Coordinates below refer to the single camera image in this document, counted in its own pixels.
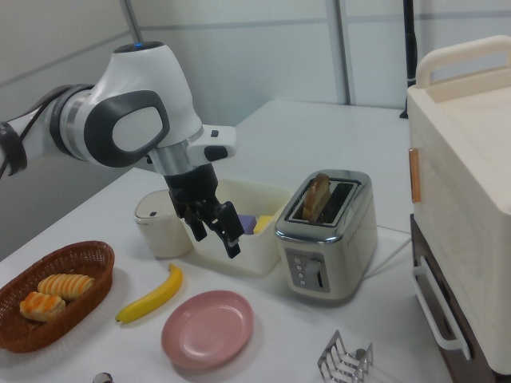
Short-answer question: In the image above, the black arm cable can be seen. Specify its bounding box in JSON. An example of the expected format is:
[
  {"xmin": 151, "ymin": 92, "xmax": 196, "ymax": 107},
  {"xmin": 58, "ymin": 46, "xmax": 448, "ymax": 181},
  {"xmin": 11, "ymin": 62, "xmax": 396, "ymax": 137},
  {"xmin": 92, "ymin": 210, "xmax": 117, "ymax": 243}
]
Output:
[{"xmin": 0, "ymin": 84, "xmax": 93, "ymax": 177}]

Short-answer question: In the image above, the pink plate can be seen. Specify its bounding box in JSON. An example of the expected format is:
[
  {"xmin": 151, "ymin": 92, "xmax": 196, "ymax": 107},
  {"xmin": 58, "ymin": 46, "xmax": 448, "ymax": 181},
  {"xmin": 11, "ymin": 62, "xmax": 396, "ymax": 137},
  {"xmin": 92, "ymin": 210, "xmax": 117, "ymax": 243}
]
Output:
[{"xmin": 160, "ymin": 290, "xmax": 255, "ymax": 369}]

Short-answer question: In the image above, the square glazed pastry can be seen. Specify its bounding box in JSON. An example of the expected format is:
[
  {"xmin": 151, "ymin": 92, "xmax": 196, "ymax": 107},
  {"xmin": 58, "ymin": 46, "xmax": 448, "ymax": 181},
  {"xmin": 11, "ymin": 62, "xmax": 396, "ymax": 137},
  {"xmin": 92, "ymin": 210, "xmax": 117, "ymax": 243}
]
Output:
[{"xmin": 19, "ymin": 291, "xmax": 66, "ymax": 323}]

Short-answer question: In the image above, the white bar handle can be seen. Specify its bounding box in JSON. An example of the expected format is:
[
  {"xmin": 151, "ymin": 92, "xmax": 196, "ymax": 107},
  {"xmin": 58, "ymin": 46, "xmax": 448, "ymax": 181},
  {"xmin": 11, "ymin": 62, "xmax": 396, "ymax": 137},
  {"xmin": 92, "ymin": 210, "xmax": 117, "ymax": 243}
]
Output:
[{"xmin": 410, "ymin": 255, "xmax": 473, "ymax": 361}]

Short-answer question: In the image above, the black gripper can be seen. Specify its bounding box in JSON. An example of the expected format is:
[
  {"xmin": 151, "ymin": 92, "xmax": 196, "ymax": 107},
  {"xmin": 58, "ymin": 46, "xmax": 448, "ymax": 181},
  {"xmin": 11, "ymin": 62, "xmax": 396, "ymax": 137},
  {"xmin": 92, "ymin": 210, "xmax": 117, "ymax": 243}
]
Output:
[{"xmin": 163, "ymin": 162, "xmax": 245, "ymax": 259}]

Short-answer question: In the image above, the striped long bread roll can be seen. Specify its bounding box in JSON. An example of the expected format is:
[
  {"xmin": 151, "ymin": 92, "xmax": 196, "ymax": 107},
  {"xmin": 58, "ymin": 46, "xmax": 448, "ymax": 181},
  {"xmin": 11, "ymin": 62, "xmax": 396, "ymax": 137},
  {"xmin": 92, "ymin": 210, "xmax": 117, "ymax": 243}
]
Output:
[{"xmin": 37, "ymin": 273, "xmax": 96, "ymax": 302}]

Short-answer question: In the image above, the white toaster power cable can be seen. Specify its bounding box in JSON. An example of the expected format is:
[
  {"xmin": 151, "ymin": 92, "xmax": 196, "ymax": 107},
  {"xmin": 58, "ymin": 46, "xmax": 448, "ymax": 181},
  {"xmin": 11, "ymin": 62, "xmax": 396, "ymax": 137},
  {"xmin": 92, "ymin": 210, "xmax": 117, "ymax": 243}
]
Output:
[{"xmin": 366, "ymin": 225, "xmax": 413, "ymax": 277}]

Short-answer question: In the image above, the purple foam block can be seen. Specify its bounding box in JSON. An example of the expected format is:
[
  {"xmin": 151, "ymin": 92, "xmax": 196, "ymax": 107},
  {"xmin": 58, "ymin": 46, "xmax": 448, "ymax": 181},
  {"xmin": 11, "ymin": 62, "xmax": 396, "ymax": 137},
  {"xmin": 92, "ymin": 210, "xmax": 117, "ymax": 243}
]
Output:
[{"xmin": 237, "ymin": 214, "xmax": 261, "ymax": 236}]

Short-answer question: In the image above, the cream and chrome toaster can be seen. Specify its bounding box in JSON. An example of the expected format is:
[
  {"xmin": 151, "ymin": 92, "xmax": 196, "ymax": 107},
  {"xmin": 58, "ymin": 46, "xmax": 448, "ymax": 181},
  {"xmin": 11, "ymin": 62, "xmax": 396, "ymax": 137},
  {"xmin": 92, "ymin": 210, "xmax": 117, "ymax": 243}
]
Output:
[{"xmin": 274, "ymin": 169, "xmax": 378, "ymax": 307}]

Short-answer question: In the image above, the yellow foam block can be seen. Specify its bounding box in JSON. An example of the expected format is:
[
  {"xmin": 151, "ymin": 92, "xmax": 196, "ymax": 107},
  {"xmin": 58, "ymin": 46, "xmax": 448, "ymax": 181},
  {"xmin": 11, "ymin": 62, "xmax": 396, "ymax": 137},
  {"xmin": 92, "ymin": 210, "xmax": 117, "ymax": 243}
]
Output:
[{"xmin": 252, "ymin": 215, "xmax": 275, "ymax": 234}]

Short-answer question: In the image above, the toasted bread slice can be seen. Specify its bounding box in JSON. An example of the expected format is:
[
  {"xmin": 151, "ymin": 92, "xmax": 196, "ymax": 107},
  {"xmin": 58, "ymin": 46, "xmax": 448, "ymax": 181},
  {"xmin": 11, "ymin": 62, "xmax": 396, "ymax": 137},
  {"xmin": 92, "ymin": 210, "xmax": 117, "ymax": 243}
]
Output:
[{"xmin": 302, "ymin": 172, "xmax": 332, "ymax": 223}]

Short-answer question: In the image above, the black pole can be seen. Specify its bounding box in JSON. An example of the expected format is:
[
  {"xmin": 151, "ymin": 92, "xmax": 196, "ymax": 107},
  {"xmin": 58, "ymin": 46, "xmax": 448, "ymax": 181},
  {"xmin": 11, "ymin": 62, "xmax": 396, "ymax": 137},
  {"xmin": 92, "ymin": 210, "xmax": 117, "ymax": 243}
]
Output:
[{"xmin": 399, "ymin": 0, "xmax": 419, "ymax": 120}]

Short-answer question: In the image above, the brown wicker basket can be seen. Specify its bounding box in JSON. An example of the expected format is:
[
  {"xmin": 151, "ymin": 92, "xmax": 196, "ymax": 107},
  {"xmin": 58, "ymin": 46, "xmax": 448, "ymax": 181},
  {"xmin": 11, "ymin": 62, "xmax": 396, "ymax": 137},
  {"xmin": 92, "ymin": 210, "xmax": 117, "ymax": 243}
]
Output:
[{"xmin": 0, "ymin": 239, "xmax": 116, "ymax": 354}]

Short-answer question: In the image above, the orange cabinet door handle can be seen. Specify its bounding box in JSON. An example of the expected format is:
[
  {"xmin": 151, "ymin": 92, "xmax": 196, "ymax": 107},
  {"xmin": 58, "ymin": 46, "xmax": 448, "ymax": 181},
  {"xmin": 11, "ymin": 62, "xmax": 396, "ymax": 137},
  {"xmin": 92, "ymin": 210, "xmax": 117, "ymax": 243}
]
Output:
[{"xmin": 407, "ymin": 147, "xmax": 422, "ymax": 204}]

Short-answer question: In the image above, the metal toast rack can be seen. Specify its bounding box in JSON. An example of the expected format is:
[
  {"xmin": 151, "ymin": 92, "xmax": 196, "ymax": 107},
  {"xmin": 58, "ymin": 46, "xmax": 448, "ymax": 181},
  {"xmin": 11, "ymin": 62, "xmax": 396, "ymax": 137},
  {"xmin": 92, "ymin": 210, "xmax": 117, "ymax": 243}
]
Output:
[{"xmin": 317, "ymin": 329, "xmax": 374, "ymax": 383}]

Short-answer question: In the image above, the small cream lidded trash can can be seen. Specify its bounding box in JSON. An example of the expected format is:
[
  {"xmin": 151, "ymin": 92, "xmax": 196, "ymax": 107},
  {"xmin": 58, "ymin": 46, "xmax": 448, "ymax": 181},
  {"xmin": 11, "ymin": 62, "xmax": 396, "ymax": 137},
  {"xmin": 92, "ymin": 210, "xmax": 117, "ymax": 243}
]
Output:
[{"xmin": 133, "ymin": 189, "xmax": 195, "ymax": 259}]

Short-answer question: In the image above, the white rectangular plastic bin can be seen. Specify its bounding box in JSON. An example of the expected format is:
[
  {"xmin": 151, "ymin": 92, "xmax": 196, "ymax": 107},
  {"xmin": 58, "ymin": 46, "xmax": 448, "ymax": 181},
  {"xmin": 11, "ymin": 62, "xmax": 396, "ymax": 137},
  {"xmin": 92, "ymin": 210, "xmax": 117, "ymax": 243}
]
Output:
[{"xmin": 181, "ymin": 178, "xmax": 295, "ymax": 277}]

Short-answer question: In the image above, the cream cabinet with handles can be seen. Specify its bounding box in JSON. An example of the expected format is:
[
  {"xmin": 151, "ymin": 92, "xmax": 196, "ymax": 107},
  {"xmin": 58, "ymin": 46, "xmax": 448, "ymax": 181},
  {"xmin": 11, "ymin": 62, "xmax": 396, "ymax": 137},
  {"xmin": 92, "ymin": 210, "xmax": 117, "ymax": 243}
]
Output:
[{"xmin": 406, "ymin": 34, "xmax": 511, "ymax": 378}]

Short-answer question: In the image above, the yellow banana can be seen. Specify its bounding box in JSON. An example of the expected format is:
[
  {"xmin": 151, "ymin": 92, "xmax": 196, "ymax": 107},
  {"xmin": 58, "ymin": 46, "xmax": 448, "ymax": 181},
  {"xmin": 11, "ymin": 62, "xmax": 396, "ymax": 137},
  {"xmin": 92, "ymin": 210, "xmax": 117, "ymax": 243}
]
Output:
[{"xmin": 115, "ymin": 263, "xmax": 184, "ymax": 325}]

